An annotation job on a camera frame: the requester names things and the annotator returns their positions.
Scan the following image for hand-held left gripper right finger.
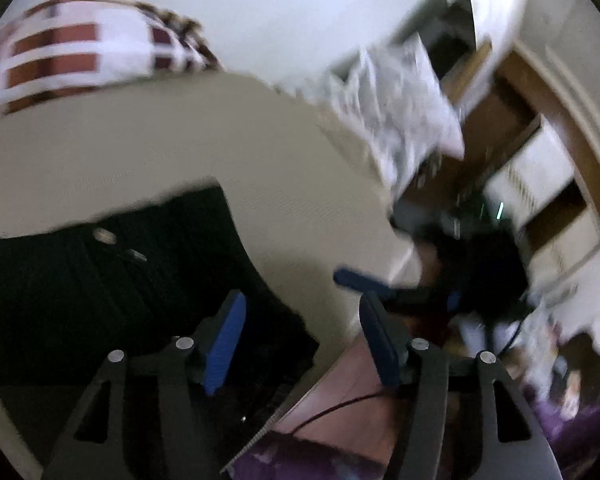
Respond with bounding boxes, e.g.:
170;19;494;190
358;292;563;480

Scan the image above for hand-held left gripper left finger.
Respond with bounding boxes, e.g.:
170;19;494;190
42;290;248;480

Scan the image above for wooden shelf unit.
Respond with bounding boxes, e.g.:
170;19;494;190
430;40;600;281

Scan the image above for beige mattress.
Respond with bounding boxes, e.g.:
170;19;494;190
0;72;423;480

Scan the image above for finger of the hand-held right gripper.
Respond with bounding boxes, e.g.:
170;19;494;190
333;267;431;307

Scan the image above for black cable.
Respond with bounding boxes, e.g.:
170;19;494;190
280;391;387;442

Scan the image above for red white checkered cloth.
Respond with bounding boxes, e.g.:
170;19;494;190
0;0;223;128

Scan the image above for purple cloth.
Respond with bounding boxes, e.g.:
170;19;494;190
220;400;600;480

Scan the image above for black pants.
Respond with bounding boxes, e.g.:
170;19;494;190
0;185;321;433

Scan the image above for white patterned pillow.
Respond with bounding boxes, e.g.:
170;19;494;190
292;35;467;202

